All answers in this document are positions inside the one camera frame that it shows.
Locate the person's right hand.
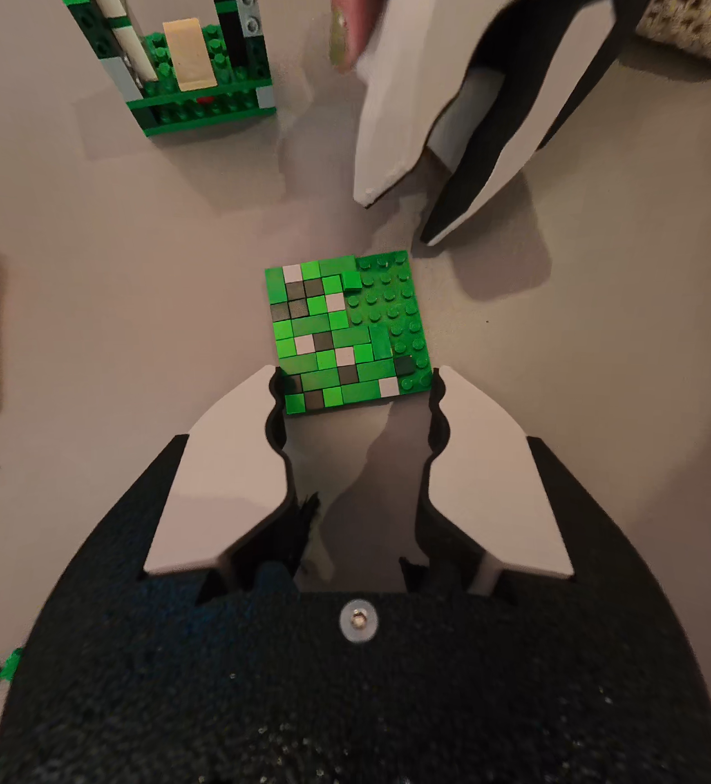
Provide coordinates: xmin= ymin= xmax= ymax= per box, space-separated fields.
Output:
xmin=330 ymin=0 xmax=393 ymax=71

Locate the green lego base plate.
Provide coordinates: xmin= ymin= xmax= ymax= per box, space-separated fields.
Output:
xmin=264 ymin=250 xmax=435 ymax=416

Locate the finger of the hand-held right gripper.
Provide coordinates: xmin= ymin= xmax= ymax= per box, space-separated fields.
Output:
xmin=420 ymin=0 xmax=617 ymax=247
xmin=352 ymin=0 xmax=516 ymax=209

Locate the person's right forearm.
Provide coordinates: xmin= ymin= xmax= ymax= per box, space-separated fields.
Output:
xmin=634 ymin=0 xmax=711 ymax=65

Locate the green lego frame build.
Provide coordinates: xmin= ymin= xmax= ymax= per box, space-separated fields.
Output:
xmin=61 ymin=0 xmax=278 ymax=138

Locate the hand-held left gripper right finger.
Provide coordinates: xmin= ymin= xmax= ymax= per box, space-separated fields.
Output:
xmin=416 ymin=365 xmax=576 ymax=597

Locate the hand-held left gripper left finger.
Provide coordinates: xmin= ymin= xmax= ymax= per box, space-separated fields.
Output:
xmin=142 ymin=364 xmax=300 ymax=579

